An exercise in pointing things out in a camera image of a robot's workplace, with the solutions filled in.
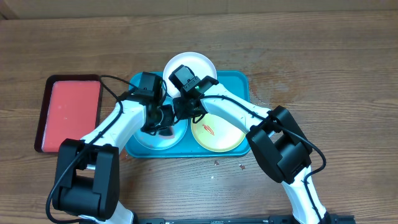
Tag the light blue round plate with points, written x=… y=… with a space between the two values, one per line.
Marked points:
x=158 y=143

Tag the yellow round plate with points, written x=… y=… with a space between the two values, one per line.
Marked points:
x=216 y=134

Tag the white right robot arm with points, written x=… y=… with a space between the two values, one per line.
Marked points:
x=280 y=147

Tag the white round plate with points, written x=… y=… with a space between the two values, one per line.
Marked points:
x=199 y=64

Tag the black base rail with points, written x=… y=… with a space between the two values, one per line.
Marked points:
x=275 y=219

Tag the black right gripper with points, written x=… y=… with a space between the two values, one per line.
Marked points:
x=182 y=108

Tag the dark tray with red liquid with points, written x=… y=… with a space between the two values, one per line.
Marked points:
x=70 y=108

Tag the green and pink sponge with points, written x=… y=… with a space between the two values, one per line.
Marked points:
x=167 y=133

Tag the teal plastic tray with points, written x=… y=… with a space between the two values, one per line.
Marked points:
x=234 y=81

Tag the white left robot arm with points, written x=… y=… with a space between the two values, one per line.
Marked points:
x=87 y=182

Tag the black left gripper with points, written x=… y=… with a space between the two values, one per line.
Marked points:
x=168 y=119

